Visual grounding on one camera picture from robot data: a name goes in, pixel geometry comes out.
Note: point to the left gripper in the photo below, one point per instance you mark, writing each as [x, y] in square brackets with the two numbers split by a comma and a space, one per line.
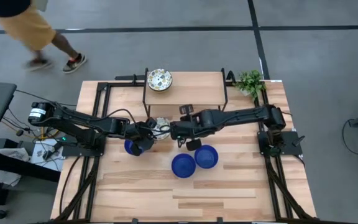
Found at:
[138, 132]

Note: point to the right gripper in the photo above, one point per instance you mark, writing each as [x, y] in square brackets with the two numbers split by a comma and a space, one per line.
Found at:
[185, 129]

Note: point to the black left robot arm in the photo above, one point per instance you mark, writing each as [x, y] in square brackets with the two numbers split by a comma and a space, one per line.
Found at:
[73, 119]

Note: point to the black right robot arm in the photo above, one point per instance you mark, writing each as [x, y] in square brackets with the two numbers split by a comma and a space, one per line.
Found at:
[238, 116]

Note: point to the wooden shelf riser black legs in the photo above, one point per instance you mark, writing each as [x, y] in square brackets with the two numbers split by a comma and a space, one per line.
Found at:
[194, 90]

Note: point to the green potted plant white pot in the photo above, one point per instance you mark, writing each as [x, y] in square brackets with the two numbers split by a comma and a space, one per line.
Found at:
[250, 82]

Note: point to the white box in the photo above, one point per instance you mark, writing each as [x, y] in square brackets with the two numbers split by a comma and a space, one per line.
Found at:
[40, 155]

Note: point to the small black puck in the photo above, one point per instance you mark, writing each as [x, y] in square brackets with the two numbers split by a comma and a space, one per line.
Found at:
[20, 132]

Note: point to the white plastic bag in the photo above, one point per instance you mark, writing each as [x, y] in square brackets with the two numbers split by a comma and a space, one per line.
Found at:
[8, 177]

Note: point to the person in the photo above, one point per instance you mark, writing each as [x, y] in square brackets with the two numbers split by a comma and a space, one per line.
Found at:
[26, 25]

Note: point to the black caster wheel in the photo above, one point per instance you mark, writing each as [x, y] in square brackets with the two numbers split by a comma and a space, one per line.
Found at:
[0, 214]

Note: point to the black metal table frame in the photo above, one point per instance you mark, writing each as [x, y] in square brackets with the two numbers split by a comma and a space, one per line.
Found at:
[126, 84]

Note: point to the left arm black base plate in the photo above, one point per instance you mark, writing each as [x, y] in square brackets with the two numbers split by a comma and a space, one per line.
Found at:
[73, 151]

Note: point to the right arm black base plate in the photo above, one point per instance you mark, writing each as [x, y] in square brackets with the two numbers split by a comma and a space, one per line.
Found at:
[294, 146]

